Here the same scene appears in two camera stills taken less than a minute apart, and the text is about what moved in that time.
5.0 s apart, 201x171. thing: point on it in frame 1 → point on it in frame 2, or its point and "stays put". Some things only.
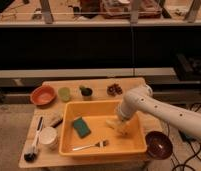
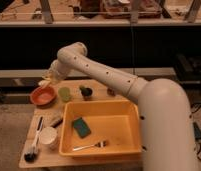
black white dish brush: x=31 y=156 stays put
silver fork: x=101 y=143 stays put
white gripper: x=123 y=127 → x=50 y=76
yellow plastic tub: x=96 y=114 stays put
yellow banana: x=118 y=126 → x=44 y=83
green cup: x=64 y=93 stays put
